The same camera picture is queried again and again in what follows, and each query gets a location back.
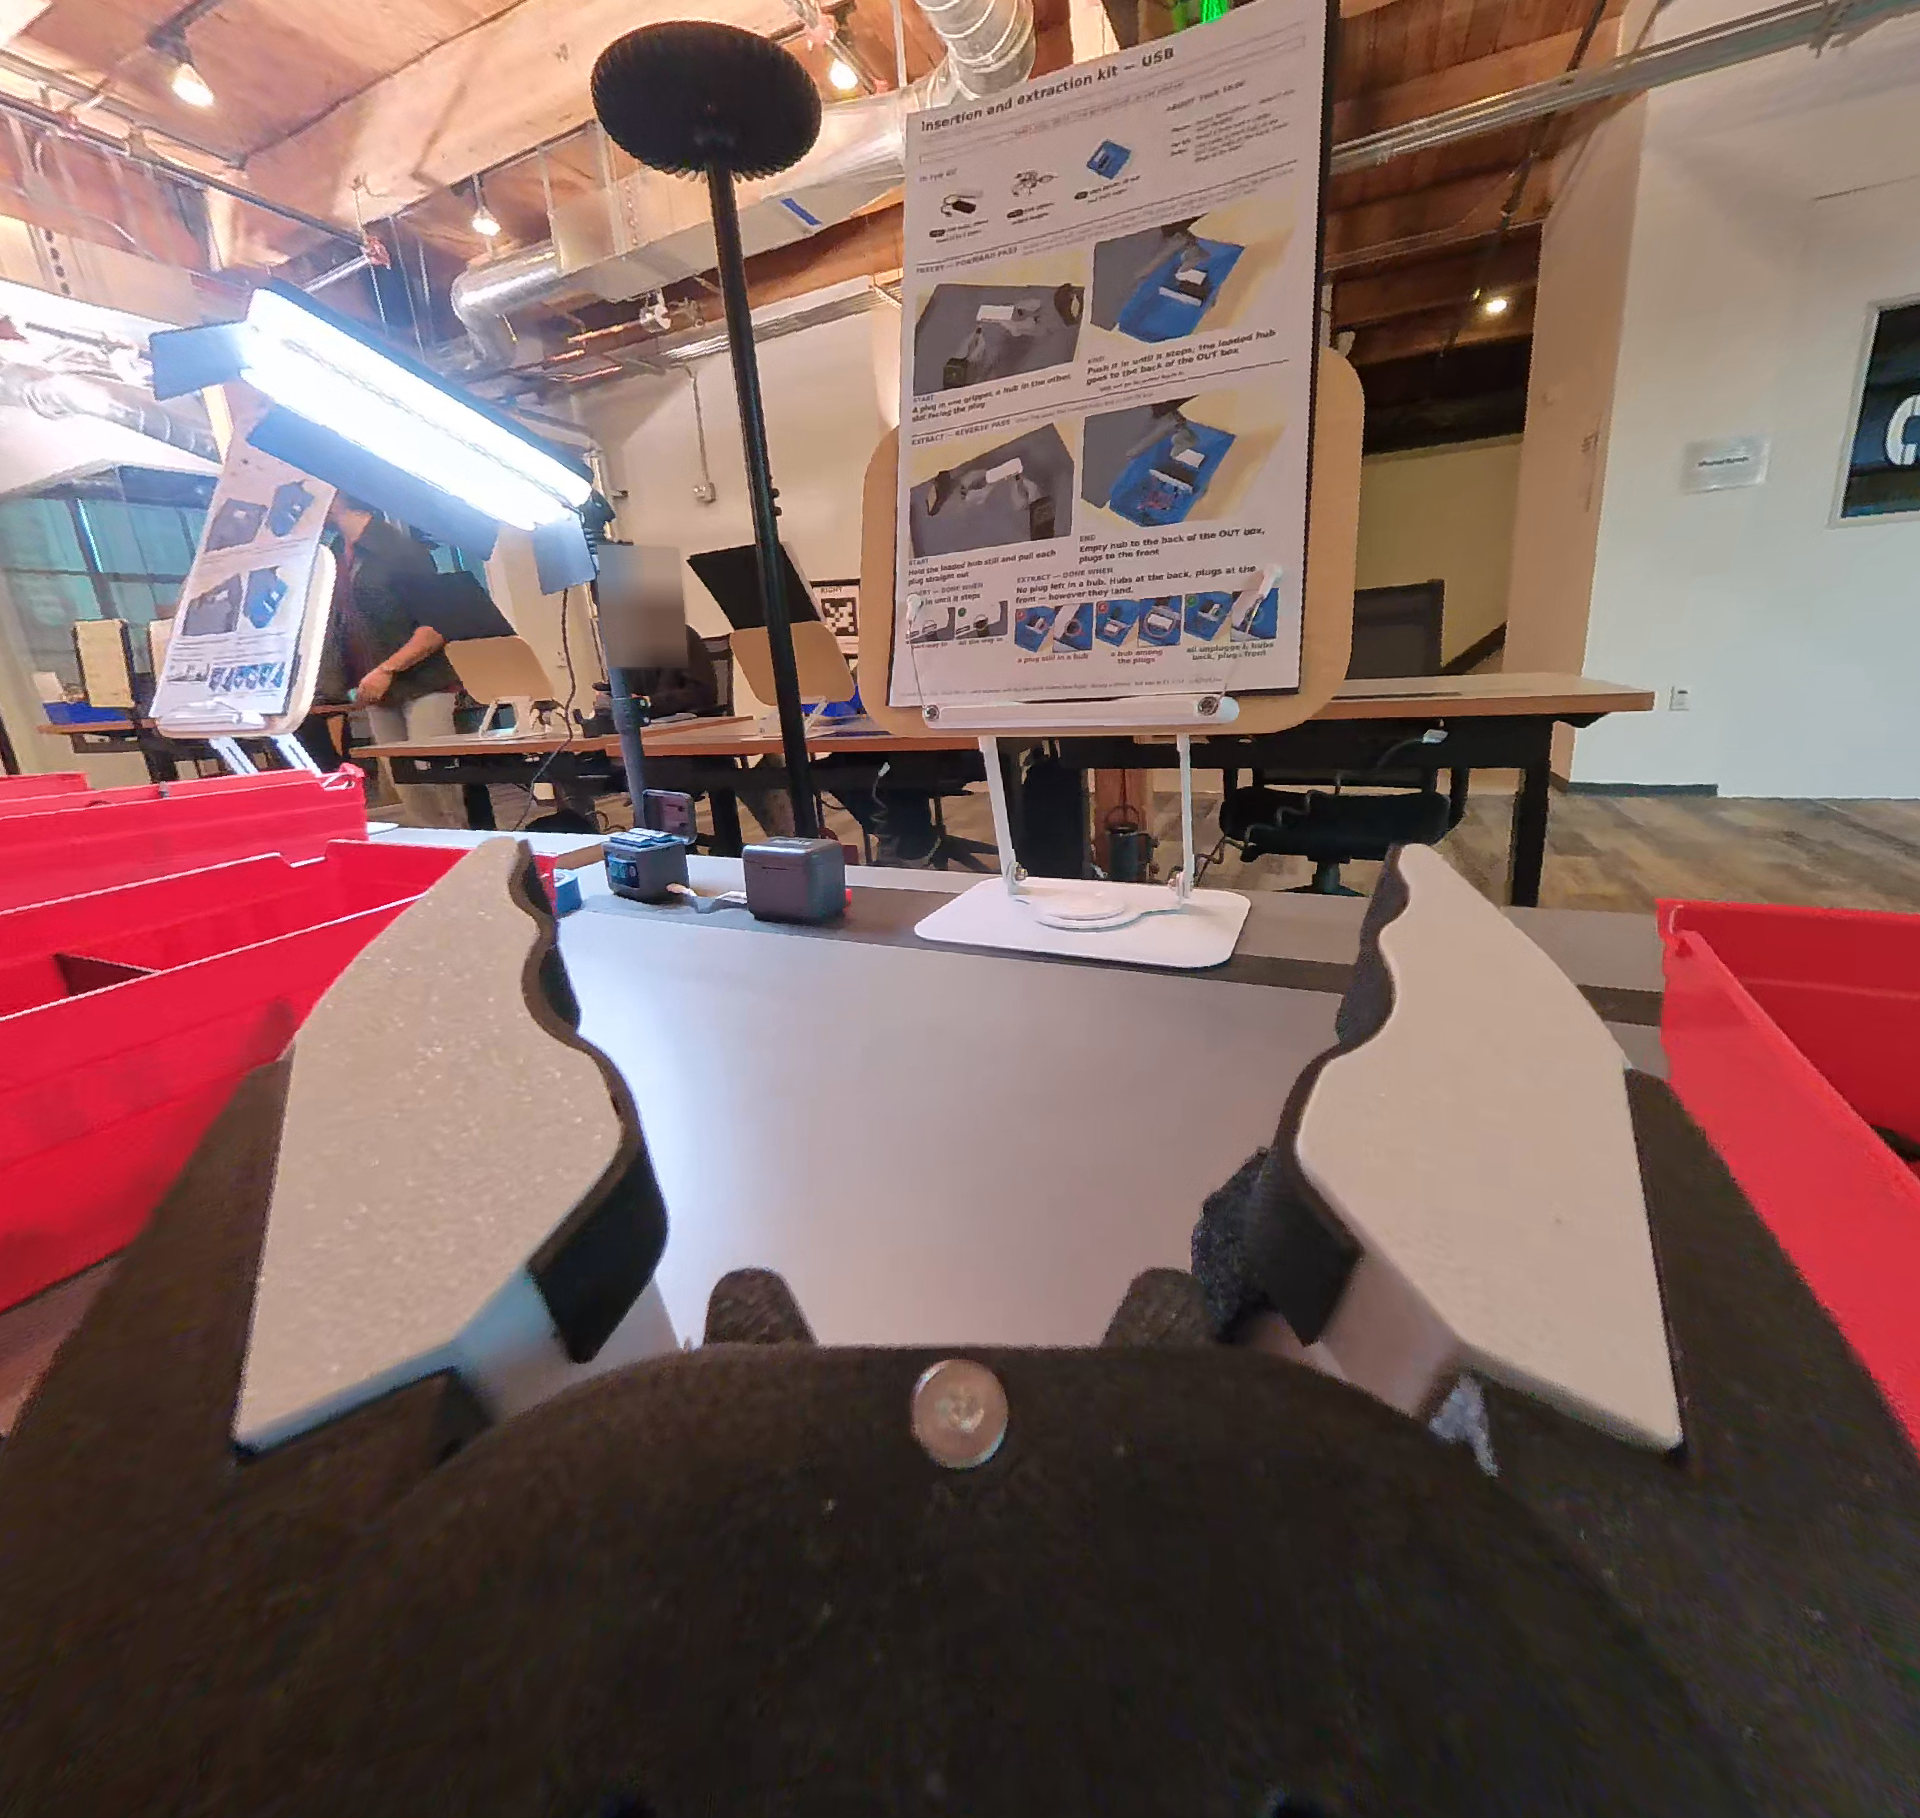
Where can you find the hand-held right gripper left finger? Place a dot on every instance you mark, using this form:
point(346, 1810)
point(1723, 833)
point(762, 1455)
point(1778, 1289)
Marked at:
point(437, 1126)

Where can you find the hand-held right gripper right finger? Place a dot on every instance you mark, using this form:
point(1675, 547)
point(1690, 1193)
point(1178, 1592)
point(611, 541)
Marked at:
point(1487, 1156)

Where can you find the small blue block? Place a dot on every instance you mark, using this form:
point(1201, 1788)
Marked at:
point(567, 887)

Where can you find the red plastic bin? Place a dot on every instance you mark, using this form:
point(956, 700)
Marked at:
point(1799, 1101)
point(155, 1101)
point(181, 803)

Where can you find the dark blue cube charger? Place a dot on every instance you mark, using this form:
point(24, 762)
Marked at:
point(650, 866)

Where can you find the black office chair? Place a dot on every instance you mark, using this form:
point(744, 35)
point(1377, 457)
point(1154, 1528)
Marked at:
point(1335, 816)

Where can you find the small dark box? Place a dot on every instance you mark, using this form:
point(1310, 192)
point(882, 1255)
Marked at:
point(667, 810)

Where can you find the black light stand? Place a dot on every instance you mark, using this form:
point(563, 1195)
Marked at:
point(632, 754)

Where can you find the grey cube charger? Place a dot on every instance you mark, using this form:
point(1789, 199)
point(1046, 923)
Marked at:
point(793, 879)

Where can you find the long wooden desk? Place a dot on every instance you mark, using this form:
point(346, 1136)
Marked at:
point(1503, 689)

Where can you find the printed instruction sheet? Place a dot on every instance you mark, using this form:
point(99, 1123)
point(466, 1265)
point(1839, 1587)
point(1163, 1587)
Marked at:
point(250, 603)
point(1110, 346)

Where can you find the black panel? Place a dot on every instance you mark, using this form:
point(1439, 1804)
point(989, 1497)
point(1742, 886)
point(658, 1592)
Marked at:
point(751, 583)

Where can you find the black white marker tag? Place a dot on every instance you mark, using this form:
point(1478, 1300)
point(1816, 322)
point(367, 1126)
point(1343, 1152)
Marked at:
point(837, 610)

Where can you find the window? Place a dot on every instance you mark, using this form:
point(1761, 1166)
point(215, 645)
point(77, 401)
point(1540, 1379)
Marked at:
point(77, 573)

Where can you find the studio light panel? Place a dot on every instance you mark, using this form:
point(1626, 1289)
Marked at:
point(407, 407)

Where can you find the black pole with disc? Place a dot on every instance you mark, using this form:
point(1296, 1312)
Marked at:
point(708, 91)

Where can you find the grey ceiling pipe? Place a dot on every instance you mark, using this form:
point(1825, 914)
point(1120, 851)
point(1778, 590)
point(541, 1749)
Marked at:
point(1647, 61)

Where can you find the small white wall sign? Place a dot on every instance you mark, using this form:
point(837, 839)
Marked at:
point(1723, 463)

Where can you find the dark wall poster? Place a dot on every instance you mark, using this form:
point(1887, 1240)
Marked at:
point(1887, 422)

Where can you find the large silver air duct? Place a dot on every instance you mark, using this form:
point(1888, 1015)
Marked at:
point(522, 284)

